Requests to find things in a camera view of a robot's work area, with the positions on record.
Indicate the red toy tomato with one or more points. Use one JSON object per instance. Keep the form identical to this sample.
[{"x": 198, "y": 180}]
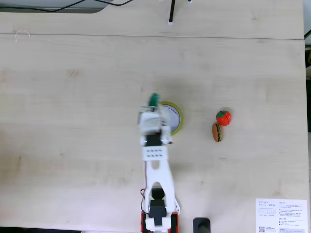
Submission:
[{"x": 224, "y": 119}]

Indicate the white perforated base plate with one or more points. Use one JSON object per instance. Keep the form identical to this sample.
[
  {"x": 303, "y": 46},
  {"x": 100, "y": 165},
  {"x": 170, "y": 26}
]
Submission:
[{"x": 178, "y": 207}]

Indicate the yellow packing tape roll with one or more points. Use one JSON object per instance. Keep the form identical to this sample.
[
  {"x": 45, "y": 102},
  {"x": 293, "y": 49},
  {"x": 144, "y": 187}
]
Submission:
[{"x": 177, "y": 131}]

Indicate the toy hamburger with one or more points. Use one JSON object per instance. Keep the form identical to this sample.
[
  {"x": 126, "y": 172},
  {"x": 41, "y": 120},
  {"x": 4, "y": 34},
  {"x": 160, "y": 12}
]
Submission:
[{"x": 215, "y": 132}]

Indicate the black pole stand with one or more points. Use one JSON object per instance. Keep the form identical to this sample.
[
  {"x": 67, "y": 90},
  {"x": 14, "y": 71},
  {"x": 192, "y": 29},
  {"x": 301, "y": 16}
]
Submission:
[{"x": 201, "y": 227}]

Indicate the green toy cucumber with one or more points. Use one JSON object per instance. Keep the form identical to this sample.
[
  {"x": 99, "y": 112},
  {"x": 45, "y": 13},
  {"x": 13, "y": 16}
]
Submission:
[{"x": 154, "y": 99}]

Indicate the white printed paper sheet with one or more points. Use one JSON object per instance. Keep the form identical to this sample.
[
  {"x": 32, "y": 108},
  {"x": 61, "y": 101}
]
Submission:
[{"x": 279, "y": 218}]

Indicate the black tripod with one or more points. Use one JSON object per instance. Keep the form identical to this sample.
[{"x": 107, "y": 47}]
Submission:
[{"x": 171, "y": 12}]

